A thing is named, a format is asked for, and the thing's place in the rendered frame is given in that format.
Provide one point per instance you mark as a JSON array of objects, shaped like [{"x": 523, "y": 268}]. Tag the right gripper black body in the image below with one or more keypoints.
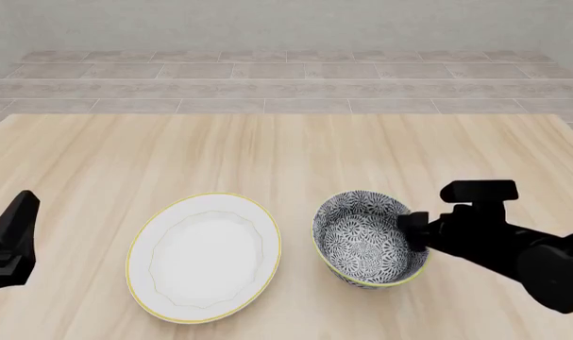
[{"x": 465, "y": 233}]

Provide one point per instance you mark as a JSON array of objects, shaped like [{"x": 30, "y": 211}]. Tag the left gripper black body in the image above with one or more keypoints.
[{"x": 5, "y": 267}]

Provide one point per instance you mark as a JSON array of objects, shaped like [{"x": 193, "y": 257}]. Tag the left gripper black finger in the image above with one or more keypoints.
[{"x": 18, "y": 219}]

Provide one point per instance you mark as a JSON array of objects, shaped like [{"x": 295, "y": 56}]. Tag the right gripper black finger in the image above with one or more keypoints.
[{"x": 413, "y": 230}]

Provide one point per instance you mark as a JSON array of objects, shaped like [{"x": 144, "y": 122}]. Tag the black and white patterned bowl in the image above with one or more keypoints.
[{"x": 361, "y": 248}]

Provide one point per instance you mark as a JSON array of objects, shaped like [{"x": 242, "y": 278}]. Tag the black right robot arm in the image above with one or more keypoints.
[{"x": 550, "y": 269}]

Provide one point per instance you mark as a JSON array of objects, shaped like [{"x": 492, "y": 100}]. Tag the white plate with yellow rim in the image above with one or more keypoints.
[{"x": 203, "y": 258}]

